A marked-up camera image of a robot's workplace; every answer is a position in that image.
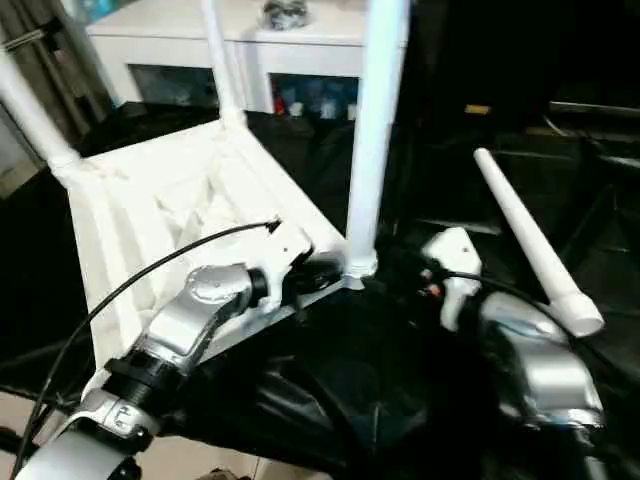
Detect white plastic table top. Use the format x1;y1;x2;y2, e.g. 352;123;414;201
60;113;381;403

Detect dark crumpled bundle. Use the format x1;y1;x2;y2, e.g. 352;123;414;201
261;0;310;30

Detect black plastic mat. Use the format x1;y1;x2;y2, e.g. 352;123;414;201
0;98;640;480

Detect white cabinet with glass doors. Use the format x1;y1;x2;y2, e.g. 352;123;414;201
85;0;413;121

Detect light blue plastic film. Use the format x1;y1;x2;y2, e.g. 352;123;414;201
75;0;126;23

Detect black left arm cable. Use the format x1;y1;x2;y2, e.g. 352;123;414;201
14;219;283;473

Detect black bench with silver rail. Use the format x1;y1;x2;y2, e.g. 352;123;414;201
545;98;640;171

